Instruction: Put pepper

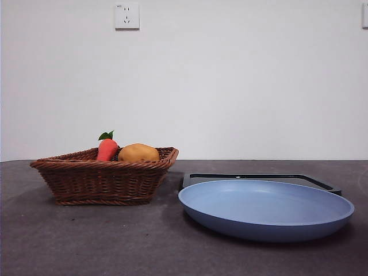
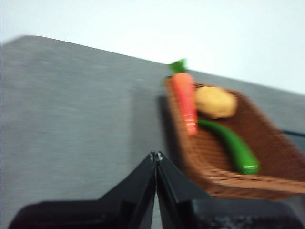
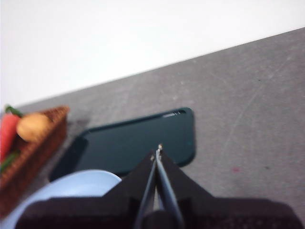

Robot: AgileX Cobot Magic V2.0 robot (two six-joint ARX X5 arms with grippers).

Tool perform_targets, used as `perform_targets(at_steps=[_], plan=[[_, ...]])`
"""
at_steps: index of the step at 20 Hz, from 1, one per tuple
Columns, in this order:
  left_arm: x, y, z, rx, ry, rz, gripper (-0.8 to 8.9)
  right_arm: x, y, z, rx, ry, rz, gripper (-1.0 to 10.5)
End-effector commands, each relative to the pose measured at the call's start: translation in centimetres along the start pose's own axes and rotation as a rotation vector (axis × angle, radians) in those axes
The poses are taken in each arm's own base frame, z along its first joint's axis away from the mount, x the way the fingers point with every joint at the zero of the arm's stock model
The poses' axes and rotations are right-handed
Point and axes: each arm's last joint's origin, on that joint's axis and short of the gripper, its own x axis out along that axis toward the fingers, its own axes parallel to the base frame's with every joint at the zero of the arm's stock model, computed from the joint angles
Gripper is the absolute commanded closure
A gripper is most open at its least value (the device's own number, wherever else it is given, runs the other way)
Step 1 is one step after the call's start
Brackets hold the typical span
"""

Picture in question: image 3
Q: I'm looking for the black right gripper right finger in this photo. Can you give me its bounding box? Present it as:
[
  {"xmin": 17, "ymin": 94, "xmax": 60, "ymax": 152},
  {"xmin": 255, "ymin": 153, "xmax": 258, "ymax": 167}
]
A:
[{"xmin": 158, "ymin": 147, "xmax": 305, "ymax": 229}]

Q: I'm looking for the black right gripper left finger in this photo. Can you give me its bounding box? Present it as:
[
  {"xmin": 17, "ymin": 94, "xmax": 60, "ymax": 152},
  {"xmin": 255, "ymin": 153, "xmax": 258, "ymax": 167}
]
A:
[{"xmin": 16, "ymin": 151, "xmax": 158, "ymax": 229}]

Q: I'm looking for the blue round plate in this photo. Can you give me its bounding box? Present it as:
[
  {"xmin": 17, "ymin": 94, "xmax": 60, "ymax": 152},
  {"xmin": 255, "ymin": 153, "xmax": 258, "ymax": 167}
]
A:
[{"xmin": 7, "ymin": 169, "xmax": 122, "ymax": 229}]

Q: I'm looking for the green pepper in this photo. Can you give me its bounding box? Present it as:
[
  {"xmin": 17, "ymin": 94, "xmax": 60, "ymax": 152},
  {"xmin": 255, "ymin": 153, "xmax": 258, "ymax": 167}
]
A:
[{"xmin": 0, "ymin": 150, "xmax": 21, "ymax": 174}]

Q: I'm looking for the brown wicker basket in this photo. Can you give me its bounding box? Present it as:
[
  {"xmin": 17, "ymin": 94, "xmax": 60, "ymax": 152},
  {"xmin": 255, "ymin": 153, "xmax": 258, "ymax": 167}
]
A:
[{"xmin": 0, "ymin": 106, "xmax": 70, "ymax": 215}]

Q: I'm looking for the black rectangular tray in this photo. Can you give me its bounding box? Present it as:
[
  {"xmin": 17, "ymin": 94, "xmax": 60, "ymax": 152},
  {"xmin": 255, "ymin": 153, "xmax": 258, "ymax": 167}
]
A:
[{"xmin": 49, "ymin": 107, "xmax": 196, "ymax": 183}]

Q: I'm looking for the yellow-brown potato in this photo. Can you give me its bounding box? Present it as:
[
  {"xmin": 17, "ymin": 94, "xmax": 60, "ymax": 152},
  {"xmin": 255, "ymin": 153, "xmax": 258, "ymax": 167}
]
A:
[{"xmin": 16, "ymin": 113, "xmax": 53, "ymax": 143}]

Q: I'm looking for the orange carrot with green leaves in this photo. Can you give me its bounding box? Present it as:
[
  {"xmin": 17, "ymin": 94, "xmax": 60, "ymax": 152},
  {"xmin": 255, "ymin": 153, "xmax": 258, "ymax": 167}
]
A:
[{"xmin": 0, "ymin": 104, "xmax": 25, "ymax": 157}]

